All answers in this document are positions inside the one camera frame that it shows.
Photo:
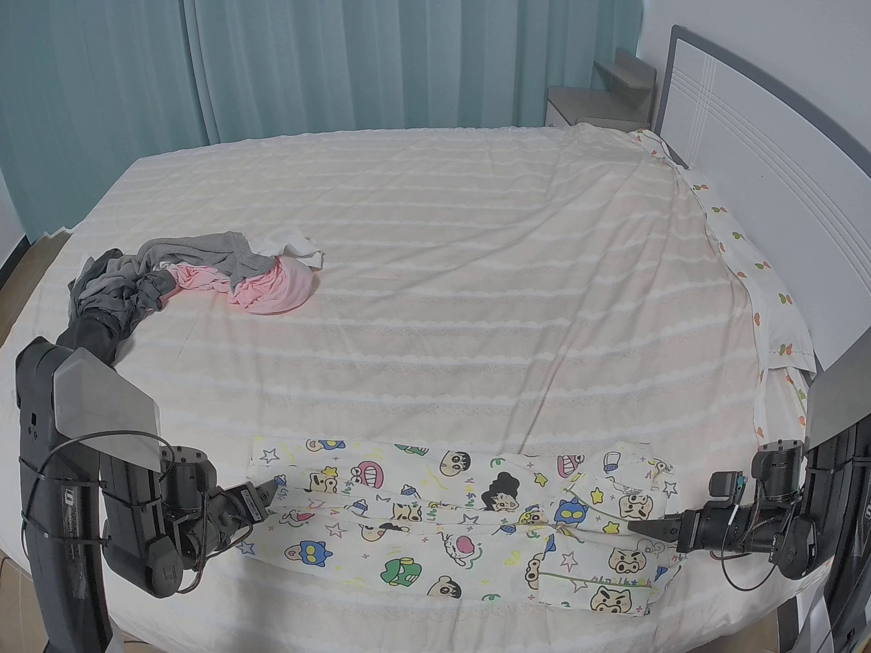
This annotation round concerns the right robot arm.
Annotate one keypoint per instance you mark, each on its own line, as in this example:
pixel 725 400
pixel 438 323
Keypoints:
pixel 837 500

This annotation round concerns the white printed pillow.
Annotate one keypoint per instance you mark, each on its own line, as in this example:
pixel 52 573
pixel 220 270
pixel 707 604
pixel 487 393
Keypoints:
pixel 755 276

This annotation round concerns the pile of clothes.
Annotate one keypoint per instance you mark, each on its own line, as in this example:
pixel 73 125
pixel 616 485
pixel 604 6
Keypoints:
pixel 272 283

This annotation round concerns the bed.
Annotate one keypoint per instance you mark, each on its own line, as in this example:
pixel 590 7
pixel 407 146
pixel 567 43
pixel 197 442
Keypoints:
pixel 442 228

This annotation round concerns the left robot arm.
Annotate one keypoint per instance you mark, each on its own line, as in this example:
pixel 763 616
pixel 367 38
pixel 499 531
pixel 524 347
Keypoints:
pixel 61 500

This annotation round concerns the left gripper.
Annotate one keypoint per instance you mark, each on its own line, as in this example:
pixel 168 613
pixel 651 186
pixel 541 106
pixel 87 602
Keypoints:
pixel 246 504

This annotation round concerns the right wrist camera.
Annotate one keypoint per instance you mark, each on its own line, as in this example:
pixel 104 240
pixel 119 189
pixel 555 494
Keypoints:
pixel 723 487

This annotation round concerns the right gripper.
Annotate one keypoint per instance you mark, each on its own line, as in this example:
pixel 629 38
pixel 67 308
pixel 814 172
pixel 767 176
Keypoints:
pixel 708 531

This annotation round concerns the white printed pyjama top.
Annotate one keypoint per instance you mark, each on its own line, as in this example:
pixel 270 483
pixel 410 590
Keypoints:
pixel 442 521

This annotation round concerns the grey bedside table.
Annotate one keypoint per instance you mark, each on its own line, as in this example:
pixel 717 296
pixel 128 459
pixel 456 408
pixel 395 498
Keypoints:
pixel 599 103

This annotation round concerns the blue-green curtain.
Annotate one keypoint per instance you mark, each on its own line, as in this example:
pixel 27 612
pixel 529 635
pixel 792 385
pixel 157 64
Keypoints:
pixel 88 79
pixel 408 38

